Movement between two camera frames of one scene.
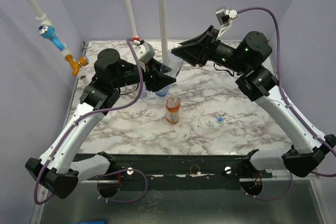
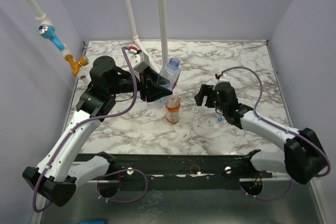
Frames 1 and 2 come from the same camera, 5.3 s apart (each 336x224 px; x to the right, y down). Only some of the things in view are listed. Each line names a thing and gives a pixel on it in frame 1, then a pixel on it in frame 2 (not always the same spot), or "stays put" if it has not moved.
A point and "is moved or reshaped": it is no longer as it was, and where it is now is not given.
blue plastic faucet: [48, 32] stays put
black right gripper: [207, 48] → [210, 97]
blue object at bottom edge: [94, 222] stays put
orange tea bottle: [172, 110] stays put
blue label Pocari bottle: [163, 92] is moved or reshaped
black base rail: [177, 171] stays put
